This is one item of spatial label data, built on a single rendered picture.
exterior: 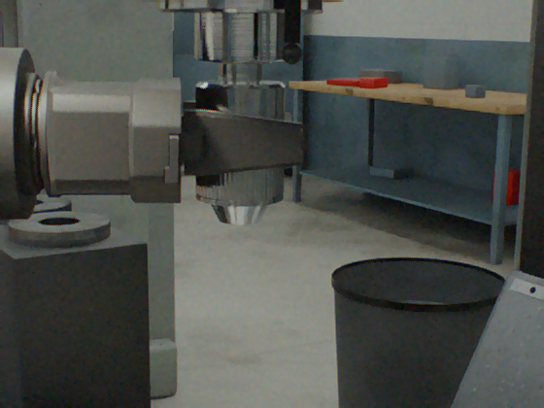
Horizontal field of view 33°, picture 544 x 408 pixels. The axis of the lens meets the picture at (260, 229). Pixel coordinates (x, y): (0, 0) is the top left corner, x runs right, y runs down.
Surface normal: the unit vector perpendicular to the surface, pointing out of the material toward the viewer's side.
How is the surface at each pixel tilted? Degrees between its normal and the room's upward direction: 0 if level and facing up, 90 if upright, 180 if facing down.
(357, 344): 94
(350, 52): 90
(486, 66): 90
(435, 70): 90
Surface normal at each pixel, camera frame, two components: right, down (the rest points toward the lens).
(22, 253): 0.01, -0.98
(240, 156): 0.09, 0.22
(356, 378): -0.80, 0.18
